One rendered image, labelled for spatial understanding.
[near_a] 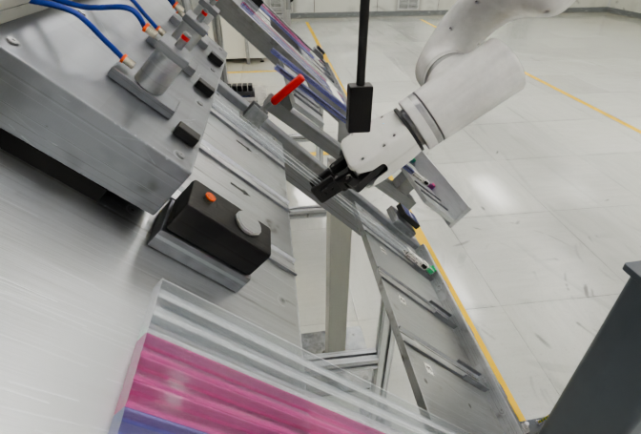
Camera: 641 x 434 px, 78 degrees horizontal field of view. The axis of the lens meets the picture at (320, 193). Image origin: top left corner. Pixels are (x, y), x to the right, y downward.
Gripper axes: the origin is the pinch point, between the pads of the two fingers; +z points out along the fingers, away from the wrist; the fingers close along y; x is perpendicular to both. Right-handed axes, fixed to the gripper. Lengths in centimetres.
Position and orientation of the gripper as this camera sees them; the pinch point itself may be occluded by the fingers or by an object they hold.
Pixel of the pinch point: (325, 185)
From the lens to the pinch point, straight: 62.2
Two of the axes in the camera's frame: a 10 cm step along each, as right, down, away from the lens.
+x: 5.8, 6.5, 5.0
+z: -8.1, 5.4, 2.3
